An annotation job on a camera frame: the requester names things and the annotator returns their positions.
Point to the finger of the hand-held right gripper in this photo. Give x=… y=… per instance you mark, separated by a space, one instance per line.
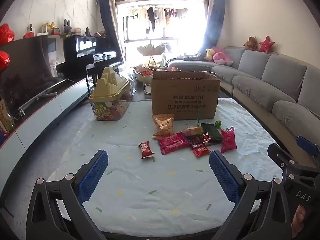
x=308 y=146
x=277 y=155

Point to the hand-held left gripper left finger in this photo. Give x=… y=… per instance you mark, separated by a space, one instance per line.
x=93 y=176

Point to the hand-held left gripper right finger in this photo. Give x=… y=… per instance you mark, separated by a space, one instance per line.
x=223 y=177

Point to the pink snack packet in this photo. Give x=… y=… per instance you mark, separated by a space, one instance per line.
x=228 y=140

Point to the shiny dark red snack packet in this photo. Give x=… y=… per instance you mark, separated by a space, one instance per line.
x=201 y=140

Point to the dark green snack packet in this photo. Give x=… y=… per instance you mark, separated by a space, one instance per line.
x=211 y=131

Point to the green ball candy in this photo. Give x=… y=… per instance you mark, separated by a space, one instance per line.
x=218 y=124

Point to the yellow bread snack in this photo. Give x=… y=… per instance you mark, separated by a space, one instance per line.
x=192 y=130

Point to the small red white snack packet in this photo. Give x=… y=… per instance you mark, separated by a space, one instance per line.
x=145 y=150

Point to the large red snack packet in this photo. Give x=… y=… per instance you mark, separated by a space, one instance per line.
x=172 y=142

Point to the green stick candy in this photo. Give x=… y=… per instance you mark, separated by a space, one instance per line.
x=197 y=120

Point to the orange snack packet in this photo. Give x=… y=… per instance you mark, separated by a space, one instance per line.
x=163 y=125

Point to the brown cardboard box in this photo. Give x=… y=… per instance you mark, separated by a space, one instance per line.
x=185 y=100

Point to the pile of snacks in bowl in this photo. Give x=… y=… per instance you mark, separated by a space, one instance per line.
x=143 y=72

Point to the person's right hand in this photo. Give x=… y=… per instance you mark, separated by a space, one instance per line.
x=298 y=217

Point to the light printed tablecloth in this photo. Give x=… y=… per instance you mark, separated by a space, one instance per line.
x=150 y=180

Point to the grey corner sofa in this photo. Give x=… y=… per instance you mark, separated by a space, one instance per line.
x=275 y=80

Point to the light blue television cabinet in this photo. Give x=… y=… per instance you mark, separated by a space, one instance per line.
x=50 y=115

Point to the clear container with yellow lid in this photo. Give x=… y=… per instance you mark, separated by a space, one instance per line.
x=110 y=90

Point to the clear plastic bag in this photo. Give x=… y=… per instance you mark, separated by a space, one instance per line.
x=128 y=80

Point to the black piano bench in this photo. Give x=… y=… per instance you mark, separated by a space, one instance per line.
x=102 y=71

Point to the yellow printed box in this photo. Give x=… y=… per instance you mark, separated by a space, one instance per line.
x=5 y=116

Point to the pink star pillow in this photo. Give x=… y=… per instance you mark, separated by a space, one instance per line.
x=266 y=44

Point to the pink plush toy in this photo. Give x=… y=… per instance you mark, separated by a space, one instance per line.
x=222 y=56

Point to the brown lion plush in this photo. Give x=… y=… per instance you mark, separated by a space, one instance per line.
x=251 y=43

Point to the yellow duck plush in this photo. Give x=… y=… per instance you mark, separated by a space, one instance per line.
x=209 y=54

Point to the black curved television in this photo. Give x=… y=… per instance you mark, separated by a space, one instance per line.
x=25 y=75

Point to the black upright piano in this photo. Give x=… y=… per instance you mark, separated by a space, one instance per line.
x=75 y=52

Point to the white tiered bowl stand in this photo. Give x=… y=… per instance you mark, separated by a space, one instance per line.
x=151 y=50

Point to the brown plush on piano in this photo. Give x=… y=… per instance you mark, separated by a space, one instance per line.
x=100 y=34

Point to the dark metronome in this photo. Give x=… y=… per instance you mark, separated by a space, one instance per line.
x=87 y=31

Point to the dark blue curtain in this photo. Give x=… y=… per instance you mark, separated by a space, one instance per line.
x=107 y=22
x=212 y=25

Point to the small doll plush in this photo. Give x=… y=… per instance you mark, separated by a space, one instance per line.
x=77 y=30

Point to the grey rabbit plush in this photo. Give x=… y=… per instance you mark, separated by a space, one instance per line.
x=67 y=27

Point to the yellow toy set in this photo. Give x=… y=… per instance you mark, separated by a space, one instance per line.
x=48 y=28

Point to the row of hanging laundry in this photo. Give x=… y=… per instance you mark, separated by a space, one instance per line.
x=155 y=15

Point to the white and red camera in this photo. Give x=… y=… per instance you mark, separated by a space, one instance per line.
x=29 y=31

